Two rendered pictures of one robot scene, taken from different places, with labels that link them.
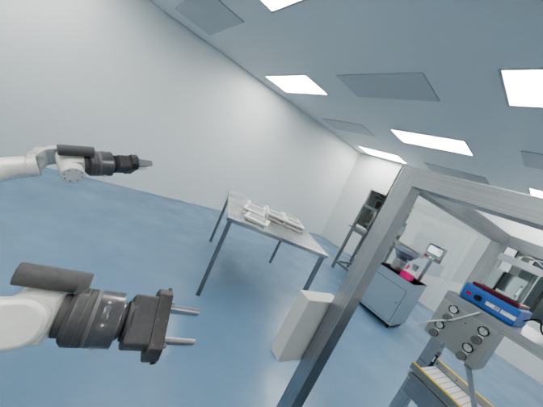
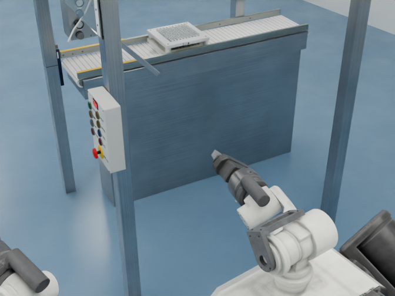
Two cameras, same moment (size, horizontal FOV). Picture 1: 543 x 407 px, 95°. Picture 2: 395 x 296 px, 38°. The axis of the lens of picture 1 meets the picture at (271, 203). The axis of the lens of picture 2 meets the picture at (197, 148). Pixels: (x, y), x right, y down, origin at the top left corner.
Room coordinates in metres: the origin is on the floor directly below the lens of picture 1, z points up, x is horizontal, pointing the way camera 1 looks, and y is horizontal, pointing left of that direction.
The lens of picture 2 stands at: (0.39, 1.42, 2.04)
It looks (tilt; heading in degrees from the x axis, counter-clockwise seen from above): 33 degrees down; 275
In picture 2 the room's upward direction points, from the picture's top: straight up
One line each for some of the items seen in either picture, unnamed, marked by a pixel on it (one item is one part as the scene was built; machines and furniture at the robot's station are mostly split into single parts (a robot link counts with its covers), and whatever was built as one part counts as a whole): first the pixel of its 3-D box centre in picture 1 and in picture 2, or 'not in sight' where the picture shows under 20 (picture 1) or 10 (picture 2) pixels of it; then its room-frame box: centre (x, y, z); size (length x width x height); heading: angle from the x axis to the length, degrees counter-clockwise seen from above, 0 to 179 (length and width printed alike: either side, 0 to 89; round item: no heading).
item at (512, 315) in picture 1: (495, 302); not in sight; (1.12, -1.11, 1.32); 0.21 x 0.20 x 0.09; 123
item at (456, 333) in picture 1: (463, 330); (89, 11); (1.09, -1.03, 1.14); 0.22 x 0.11 x 0.20; 33
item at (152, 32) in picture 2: not in sight; (177, 34); (0.74, -1.40, 0.89); 0.25 x 0.24 x 0.02; 123
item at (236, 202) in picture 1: (268, 217); not in sight; (3.08, -0.05, 0.84); 1.50 x 1.10 x 0.04; 13
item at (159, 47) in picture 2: not in sight; (177, 43); (0.74, -1.40, 0.85); 0.24 x 0.24 x 0.02; 33
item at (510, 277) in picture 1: (512, 276); not in sight; (1.13, -1.12, 1.46); 0.15 x 0.15 x 0.19
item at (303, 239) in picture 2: not in sight; (297, 247); (0.30, 0.76, 1.44); 0.10 x 0.07 x 0.09; 40
